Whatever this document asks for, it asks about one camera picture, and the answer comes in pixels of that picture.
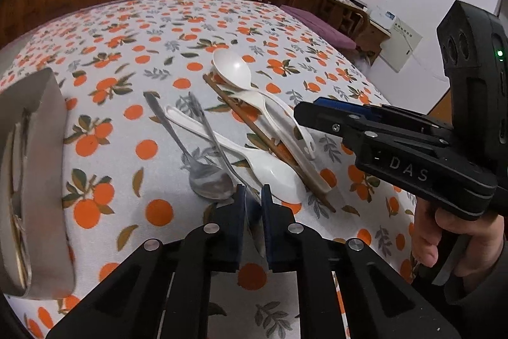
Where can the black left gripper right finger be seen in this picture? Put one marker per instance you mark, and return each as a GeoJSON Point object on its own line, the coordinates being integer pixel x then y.
{"type": "Point", "coordinates": [290, 245]}

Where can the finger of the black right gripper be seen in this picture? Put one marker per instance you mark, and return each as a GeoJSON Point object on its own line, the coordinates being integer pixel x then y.
{"type": "Point", "coordinates": [329, 122]}
{"type": "Point", "coordinates": [345, 103]}

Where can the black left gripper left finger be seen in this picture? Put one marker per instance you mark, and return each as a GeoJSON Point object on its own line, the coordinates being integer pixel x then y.
{"type": "Point", "coordinates": [217, 245]}

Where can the metal fork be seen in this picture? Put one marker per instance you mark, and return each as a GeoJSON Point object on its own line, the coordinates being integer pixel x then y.
{"type": "Point", "coordinates": [251, 201]}

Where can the person's right hand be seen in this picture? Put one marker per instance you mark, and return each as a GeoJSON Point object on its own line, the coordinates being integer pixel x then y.
{"type": "Point", "coordinates": [436, 229]}

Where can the small metal spoon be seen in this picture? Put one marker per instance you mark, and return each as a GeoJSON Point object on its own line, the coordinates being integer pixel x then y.
{"type": "Point", "coordinates": [209, 181]}

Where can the dark brown chopstick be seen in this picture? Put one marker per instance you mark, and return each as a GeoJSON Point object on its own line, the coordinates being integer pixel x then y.
{"type": "Point", "coordinates": [243, 115]}

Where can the purple seat cushion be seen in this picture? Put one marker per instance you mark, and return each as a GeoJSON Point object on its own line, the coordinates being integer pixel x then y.
{"type": "Point", "coordinates": [323, 29]}

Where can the metal rectangular tray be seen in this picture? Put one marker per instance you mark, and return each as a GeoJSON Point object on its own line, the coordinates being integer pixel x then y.
{"type": "Point", "coordinates": [36, 101]}

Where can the light chopstick in tray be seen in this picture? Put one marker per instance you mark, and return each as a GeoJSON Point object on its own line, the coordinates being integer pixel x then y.
{"type": "Point", "coordinates": [17, 160]}

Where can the white wall electrical box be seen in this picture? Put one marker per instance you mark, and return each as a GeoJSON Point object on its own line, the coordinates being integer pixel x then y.
{"type": "Point", "coordinates": [397, 49]}

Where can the black tracking camera box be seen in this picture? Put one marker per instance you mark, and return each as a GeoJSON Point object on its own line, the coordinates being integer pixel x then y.
{"type": "Point", "coordinates": [473, 45]}

